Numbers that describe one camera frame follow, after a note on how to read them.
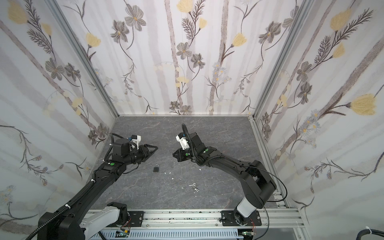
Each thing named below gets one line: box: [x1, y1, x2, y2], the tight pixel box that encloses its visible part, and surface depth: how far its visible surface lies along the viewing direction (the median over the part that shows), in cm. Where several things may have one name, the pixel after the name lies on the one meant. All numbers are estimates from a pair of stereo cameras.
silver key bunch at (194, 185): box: [188, 182, 200, 193], surface depth 86 cm
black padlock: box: [153, 163, 159, 173], surface depth 94 cm
